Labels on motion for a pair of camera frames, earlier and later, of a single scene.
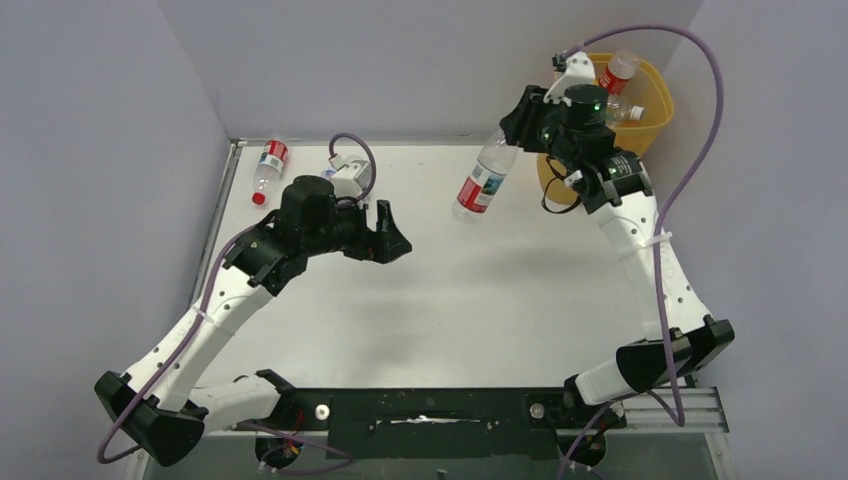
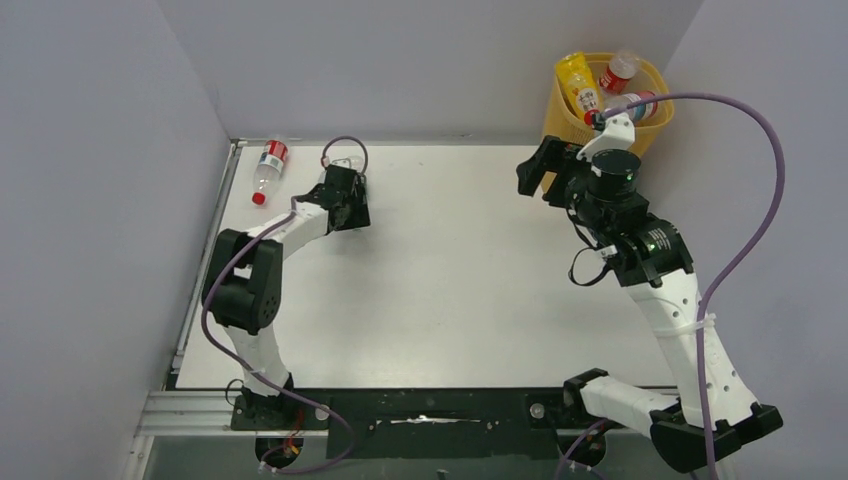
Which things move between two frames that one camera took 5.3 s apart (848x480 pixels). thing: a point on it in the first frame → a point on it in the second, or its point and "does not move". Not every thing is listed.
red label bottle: [494, 162] → [640, 112]
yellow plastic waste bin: [649, 90] does not move
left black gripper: [382, 246] → [358, 218]
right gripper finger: [523, 126] → [549, 156]
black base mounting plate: [439, 423] does not move
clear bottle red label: [268, 171] does not move
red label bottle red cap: [622, 66] does not move
